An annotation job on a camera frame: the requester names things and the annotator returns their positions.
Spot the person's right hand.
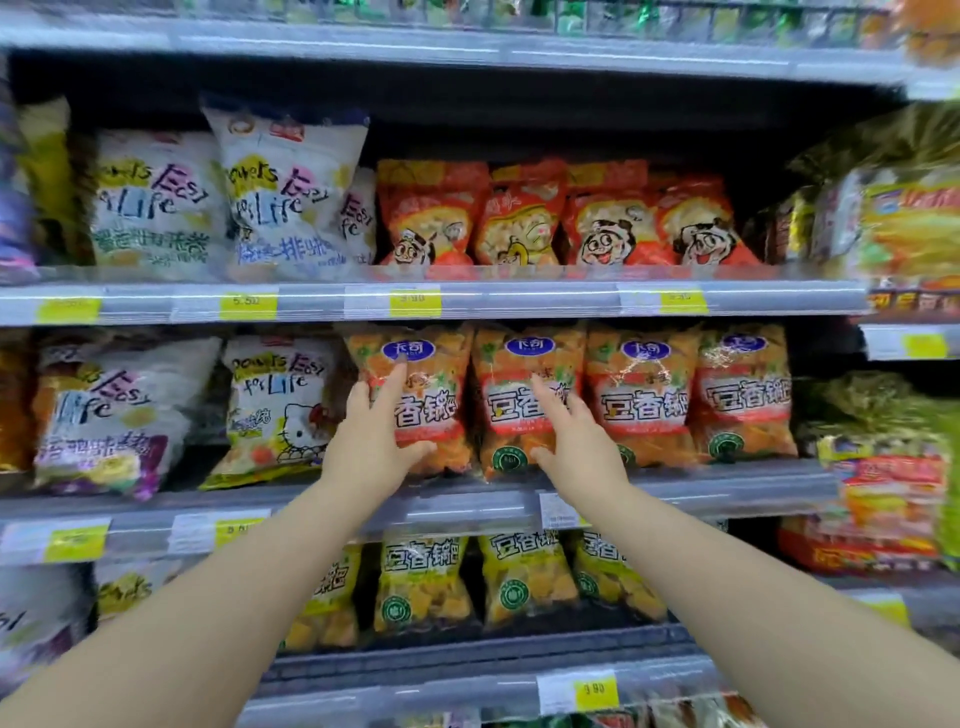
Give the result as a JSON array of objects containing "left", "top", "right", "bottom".
[{"left": 528, "top": 374, "right": 631, "bottom": 504}]

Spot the person's left hand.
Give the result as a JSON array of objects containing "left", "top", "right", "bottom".
[{"left": 318, "top": 361, "right": 438, "bottom": 504}]

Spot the white chips bag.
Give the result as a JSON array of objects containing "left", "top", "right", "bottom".
[
  {"left": 89, "top": 128, "right": 226, "bottom": 280},
  {"left": 31, "top": 337, "right": 223, "bottom": 502},
  {"left": 200, "top": 335, "right": 346, "bottom": 490}
]

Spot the row of yellow snack packets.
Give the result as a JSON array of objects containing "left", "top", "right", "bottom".
[{"left": 281, "top": 528, "right": 669, "bottom": 654}]

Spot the grey store shelving unit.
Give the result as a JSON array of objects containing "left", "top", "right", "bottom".
[{"left": 0, "top": 0, "right": 960, "bottom": 728}]

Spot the white printed snack package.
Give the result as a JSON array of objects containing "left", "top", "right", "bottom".
[
  {"left": 0, "top": 566, "right": 91, "bottom": 695},
  {"left": 93, "top": 558, "right": 189, "bottom": 624},
  {"left": 337, "top": 166, "right": 378, "bottom": 265}
]

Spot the person's right forearm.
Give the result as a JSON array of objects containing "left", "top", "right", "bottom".
[{"left": 592, "top": 479, "right": 960, "bottom": 728}]

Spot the person's left forearm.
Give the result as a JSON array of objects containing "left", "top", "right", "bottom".
[{"left": 0, "top": 479, "right": 376, "bottom": 728}]

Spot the green shrimp print bag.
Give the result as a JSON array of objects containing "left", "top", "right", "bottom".
[{"left": 569, "top": 704, "right": 650, "bottom": 728}]

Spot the red yellow multipack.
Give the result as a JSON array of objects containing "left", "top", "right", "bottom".
[{"left": 776, "top": 371, "right": 954, "bottom": 575}]

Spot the pale prawn cracker bag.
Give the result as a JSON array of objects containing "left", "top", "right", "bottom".
[{"left": 652, "top": 693, "right": 766, "bottom": 728}]

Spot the gold brown pack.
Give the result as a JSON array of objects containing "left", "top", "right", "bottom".
[{"left": 742, "top": 187, "right": 819, "bottom": 264}]

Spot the orange chip bag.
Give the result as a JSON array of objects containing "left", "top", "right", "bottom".
[{"left": 0, "top": 344, "right": 35, "bottom": 474}]

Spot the yellow gift pack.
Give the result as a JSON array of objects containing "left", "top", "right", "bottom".
[{"left": 787, "top": 101, "right": 960, "bottom": 313}]

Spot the yellow white chip bag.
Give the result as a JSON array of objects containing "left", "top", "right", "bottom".
[{"left": 18, "top": 97, "right": 84, "bottom": 264}]

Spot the row of green wrapped packs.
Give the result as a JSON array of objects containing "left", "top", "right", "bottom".
[{"left": 179, "top": 0, "right": 894, "bottom": 43}]

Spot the purple chip bag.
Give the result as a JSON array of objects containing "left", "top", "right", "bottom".
[{"left": 0, "top": 74, "right": 39, "bottom": 285}]

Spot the large orange red bag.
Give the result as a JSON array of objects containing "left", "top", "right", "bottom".
[{"left": 892, "top": 0, "right": 960, "bottom": 69}]

